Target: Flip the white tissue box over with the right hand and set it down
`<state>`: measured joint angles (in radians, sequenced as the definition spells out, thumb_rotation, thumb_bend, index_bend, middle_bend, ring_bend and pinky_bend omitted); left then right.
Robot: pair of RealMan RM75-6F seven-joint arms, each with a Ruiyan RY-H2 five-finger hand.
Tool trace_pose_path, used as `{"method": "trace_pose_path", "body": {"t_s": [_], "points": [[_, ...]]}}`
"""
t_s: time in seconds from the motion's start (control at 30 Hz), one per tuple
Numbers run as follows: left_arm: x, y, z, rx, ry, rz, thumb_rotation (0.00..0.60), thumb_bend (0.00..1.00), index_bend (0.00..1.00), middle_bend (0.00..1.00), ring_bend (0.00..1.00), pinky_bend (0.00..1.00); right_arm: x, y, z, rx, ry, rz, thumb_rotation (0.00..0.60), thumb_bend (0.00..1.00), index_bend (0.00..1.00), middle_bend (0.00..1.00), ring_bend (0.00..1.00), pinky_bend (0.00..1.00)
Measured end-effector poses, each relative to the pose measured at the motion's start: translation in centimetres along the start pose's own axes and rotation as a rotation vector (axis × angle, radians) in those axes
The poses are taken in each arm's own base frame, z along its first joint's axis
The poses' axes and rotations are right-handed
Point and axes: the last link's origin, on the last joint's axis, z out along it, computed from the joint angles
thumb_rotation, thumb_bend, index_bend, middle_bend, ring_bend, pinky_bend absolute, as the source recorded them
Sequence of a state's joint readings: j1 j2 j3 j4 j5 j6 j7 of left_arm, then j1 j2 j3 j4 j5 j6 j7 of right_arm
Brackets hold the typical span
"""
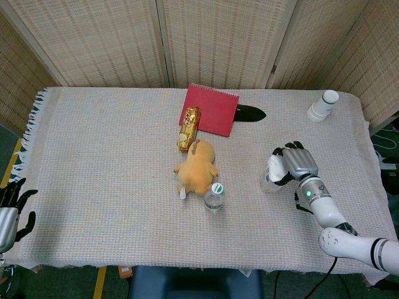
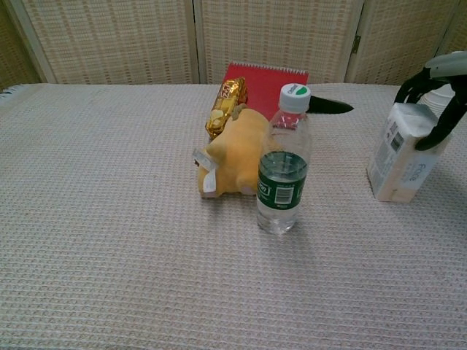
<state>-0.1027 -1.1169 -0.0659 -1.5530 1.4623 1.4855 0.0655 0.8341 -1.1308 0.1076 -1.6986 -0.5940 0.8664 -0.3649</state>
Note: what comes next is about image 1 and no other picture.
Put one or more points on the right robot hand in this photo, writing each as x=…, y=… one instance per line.
x=300, y=162

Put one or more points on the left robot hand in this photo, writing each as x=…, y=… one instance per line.
x=7, y=224

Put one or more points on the white Face tissue pack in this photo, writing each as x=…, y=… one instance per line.
x=275, y=169

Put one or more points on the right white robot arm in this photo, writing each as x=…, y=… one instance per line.
x=327, y=211

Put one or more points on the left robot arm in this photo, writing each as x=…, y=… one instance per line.
x=2, y=264

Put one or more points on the small orange box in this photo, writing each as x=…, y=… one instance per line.
x=124, y=271

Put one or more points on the stack of white paper cups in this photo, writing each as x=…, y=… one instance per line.
x=321, y=107

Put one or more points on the black pointed blade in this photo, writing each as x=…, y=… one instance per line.
x=249, y=113

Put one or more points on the black equipment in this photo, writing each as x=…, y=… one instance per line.
x=391, y=177

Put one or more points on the beige woven tablecloth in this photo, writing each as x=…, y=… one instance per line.
x=93, y=187

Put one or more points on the clear water bottle green label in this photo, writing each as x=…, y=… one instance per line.
x=214, y=202

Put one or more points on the brass screen hinge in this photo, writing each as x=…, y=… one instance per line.
x=273, y=69

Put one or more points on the red spiral notebook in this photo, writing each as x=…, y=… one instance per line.
x=215, y=109

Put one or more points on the orange plush toy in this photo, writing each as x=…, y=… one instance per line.
x=196, y=168

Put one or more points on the gold foil snack pack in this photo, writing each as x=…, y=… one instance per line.
x=188, y=130

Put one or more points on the dark blue chair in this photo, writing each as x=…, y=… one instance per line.
x=193, y=283

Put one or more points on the woven folding screen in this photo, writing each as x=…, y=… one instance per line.
x=93, y=37

